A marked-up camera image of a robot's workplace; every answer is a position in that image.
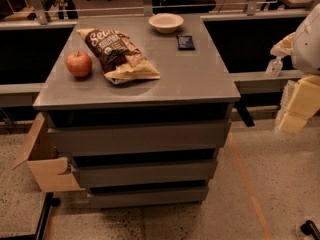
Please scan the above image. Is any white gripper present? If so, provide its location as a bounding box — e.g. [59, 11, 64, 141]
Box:
[270, 33, 320, 134]

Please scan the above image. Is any grey bottom drawer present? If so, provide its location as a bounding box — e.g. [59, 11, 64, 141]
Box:
[87, 186, 209, 208]

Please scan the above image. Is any grey drawer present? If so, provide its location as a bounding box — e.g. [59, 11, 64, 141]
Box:
[48, 120, 231, 156]
[87, 186, 209, 208]
[72, 159, 217, 188]

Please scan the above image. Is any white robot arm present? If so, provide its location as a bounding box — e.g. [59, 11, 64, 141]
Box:
[270, 4, 320, 134]

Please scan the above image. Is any grey top drawer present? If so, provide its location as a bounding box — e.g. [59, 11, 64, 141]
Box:
[48, 120, 231, 156]

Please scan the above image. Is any grey middle drawer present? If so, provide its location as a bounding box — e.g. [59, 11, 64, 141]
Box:
[72, 159, 217, 188]

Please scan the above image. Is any grey drawer cabinet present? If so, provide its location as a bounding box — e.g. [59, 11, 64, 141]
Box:
[34, 15, 240, 195]

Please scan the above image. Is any open cardboard box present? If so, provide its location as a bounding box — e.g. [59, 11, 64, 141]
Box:
[12, 113, 82, 193]

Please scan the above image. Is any clear sanitizer pump bottle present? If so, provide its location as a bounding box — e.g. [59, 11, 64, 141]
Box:
[265, 57, 283, 77]

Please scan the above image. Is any grey right side counter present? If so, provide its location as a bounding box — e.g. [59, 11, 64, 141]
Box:
[202, 10, 308, 95]

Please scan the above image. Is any metal railing with posts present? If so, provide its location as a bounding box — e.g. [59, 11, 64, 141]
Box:
[0, 0, 319, 25]

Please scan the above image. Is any dark blue snack packet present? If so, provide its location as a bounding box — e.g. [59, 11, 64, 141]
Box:
[177, 35, 195, 50]

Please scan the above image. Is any white paper bowl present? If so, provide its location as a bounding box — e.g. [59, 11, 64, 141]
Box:
[149, 13, 184, 34]

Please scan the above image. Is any brown chip bag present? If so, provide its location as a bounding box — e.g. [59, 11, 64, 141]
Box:
[77, 29, 160, 85]

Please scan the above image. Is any black floor caster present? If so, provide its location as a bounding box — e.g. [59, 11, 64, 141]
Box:
[300, 220, 320, 240]

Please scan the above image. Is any red apple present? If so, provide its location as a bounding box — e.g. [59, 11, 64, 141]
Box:
[66, 51, 92, 77]

